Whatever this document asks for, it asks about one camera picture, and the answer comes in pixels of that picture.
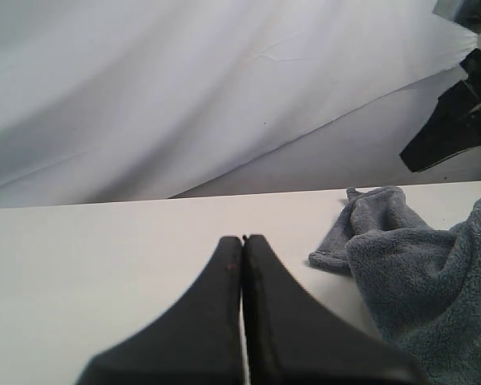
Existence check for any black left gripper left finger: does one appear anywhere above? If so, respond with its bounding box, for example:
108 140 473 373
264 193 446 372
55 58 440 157
78 237 244 384

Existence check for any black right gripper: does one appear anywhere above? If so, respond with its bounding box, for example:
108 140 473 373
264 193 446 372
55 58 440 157
400 1 481 172

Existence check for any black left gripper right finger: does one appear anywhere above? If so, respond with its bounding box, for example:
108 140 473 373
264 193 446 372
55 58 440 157
243 235 428 384

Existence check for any grey-blue fluffy towel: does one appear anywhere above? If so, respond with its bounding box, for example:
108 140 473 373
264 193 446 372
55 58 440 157
309 186 481 384

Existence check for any white backdrop cloth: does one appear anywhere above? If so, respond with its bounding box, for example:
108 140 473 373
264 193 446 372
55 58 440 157
0 1 481 208

